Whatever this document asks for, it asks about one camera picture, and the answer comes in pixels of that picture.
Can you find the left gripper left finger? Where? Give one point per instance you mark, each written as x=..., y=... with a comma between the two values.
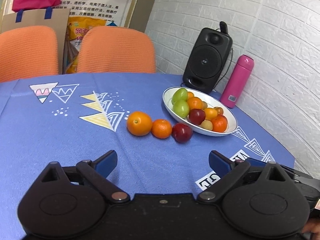
x=96, y=173

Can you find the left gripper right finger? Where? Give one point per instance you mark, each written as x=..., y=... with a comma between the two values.
x=231, y=174

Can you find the mandarin orange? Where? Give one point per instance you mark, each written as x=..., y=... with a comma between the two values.
x=161, y=129
x=219, y=123

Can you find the tan longan fruit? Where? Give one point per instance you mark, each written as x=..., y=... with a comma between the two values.
x=207, y=124

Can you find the small yellow orange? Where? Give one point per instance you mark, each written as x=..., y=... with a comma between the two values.
x=210, y=113

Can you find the red orange tomato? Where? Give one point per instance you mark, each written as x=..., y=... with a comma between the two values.
x=219, y=110

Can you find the dark red plum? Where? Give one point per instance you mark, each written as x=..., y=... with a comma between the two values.
x=181, y=132
x=196, y=116

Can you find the small orange kumquat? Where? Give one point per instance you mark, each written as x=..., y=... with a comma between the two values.
x=190, y=95

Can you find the person's right hand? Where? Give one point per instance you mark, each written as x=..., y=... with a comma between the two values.
x=313, y=226

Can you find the blue printed tablecloth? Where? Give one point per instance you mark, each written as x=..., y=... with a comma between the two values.
x=69, y=118

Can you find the large orange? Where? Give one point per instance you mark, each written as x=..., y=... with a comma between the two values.
x=139, y=123

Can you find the white ceramic plate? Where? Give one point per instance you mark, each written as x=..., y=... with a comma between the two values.
x=211, y=102

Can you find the pink thermos bottle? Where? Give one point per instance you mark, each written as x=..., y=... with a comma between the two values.
x=237, y=81

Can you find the black loudspeaker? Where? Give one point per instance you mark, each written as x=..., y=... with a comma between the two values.
x=208, y=58

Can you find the right orange chair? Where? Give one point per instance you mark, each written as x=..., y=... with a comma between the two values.
x=116, y=49

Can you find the orange chair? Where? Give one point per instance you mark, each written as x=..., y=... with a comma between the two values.
x=28, y=52
x=116, y=49

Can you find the left orange chair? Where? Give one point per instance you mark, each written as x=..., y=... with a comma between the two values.
x=28, y=52

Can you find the yellow snack bag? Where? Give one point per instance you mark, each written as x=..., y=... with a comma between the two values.
x=77, y=28

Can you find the brown paper bag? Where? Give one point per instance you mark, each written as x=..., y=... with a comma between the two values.
x=57, y=19

